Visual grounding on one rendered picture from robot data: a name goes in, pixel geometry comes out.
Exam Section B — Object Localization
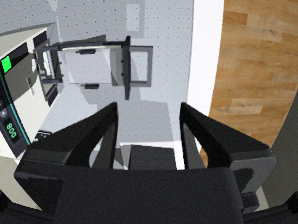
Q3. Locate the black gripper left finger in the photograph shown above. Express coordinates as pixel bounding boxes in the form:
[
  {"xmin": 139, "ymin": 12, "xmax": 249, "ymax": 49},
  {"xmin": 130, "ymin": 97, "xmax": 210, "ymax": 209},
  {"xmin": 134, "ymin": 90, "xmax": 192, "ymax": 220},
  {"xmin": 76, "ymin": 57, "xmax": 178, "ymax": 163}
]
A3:
[{"xmin": 21, "ymin": 102, "xmax": 119, "ymax": 169}]

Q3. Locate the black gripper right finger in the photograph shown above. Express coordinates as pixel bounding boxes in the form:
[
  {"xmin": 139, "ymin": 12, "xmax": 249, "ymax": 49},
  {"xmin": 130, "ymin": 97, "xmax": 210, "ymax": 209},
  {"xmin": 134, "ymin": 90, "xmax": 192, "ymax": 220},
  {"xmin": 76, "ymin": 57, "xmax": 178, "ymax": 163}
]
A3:
[{"xmin": 179, "ymin": 102, "xmax": 276, "ymax": 195}]

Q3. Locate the off-white box-shaped machine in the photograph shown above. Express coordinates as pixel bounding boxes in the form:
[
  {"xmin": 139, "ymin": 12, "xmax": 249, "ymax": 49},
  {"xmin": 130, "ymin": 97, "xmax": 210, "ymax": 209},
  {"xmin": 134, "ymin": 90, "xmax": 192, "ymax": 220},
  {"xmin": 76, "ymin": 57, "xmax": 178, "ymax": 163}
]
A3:
[{"xmin": 0, "ymin": 22, "xmax": 153, "ymax": 159}]

